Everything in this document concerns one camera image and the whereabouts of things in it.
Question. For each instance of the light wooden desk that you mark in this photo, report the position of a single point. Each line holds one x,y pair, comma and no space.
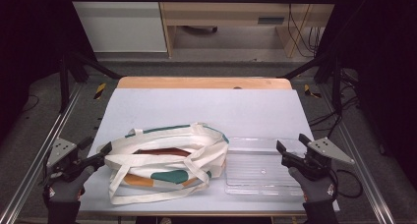
229,11

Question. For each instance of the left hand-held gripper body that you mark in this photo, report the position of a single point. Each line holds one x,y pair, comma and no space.
62,152

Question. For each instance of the light wooden board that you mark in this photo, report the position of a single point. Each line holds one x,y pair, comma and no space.
196,82

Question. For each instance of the aluminium rail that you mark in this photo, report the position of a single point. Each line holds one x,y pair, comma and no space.
357,152
42,145

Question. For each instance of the cream canvas tote bag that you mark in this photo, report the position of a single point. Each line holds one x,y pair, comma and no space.
170,137

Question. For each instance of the clear plastic tray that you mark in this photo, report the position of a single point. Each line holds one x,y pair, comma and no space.
255,171

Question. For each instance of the black frame strut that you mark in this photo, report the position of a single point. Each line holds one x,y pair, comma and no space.
82,65
327,67

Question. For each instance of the brown rectangular box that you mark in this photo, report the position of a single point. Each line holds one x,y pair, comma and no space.
164,152

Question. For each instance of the black chair base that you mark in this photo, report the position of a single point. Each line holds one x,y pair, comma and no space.
201,29

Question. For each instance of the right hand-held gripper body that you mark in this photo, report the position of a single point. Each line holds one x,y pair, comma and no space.
329,150

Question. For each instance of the white cabinet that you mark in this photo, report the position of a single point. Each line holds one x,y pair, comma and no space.
121,24

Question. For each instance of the yellow black tape strip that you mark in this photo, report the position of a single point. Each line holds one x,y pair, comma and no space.
309,91
100,91

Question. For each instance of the person's left hand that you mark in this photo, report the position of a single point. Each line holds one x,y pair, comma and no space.
65,191

